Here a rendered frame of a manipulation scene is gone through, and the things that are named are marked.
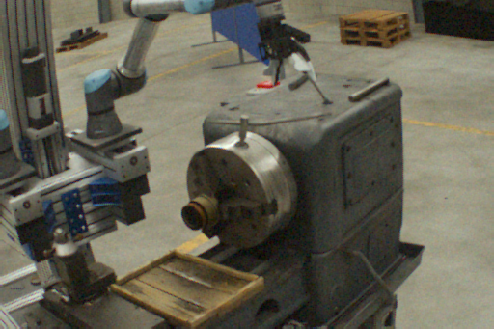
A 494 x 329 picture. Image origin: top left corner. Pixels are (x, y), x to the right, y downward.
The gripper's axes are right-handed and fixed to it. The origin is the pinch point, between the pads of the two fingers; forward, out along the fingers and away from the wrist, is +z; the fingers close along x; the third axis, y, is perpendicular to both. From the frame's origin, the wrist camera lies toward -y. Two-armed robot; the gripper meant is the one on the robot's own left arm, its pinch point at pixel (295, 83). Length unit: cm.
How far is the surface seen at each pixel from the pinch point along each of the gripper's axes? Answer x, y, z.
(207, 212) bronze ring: -12.8, 31.7, 25.3
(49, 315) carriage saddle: -34, 86, 40
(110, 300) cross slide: -17, 70, 37
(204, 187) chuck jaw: -17.2, 26.9, 20.0
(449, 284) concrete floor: -20, -115, 137
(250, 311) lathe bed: -7, 33, 57
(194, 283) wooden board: -19, 39, 45
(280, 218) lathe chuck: -3.6, 15.4, 33.5
